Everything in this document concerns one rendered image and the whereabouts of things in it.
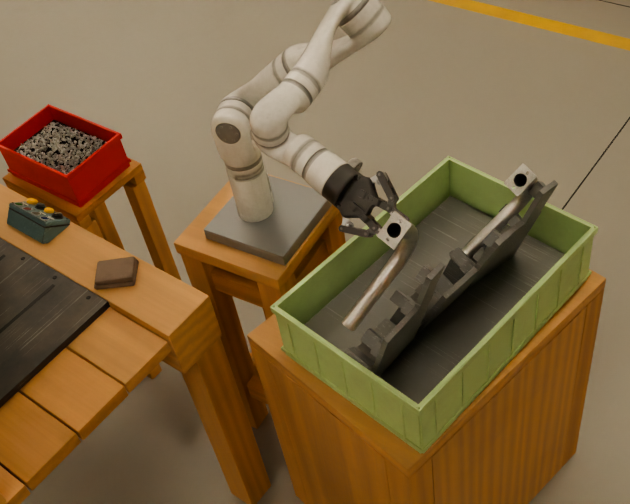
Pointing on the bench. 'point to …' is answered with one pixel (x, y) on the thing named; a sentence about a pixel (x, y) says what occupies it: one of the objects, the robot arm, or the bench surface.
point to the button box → (40, 230)
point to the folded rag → (116, 273)
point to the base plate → (25, 319)
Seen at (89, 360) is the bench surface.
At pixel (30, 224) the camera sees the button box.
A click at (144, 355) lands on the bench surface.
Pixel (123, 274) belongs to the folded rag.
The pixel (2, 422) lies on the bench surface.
